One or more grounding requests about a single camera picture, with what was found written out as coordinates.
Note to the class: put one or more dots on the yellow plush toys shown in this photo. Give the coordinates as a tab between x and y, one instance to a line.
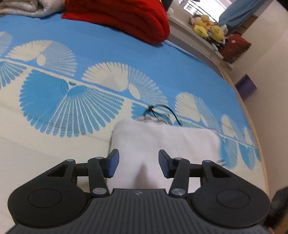
207	29

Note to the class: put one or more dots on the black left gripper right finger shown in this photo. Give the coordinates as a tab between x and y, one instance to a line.
214	193

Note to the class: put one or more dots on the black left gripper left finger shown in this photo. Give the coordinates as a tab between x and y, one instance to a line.
62	193

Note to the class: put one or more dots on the purple box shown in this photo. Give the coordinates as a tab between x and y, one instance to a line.
245	87

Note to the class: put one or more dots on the white folded quilt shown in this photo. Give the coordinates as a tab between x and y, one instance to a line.
32	8

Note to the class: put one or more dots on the white headboard shelf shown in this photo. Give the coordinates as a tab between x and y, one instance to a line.
182	35

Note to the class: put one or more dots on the dark red patterned cushion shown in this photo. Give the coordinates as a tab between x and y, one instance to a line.
235	46

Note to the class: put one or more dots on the blue white patterned bedsheet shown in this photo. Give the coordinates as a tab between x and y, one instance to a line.
65	84

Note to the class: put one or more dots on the black white striped garment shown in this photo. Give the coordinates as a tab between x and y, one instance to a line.
139	142

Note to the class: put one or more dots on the blue curtain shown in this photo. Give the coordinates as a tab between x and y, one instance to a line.
238	12

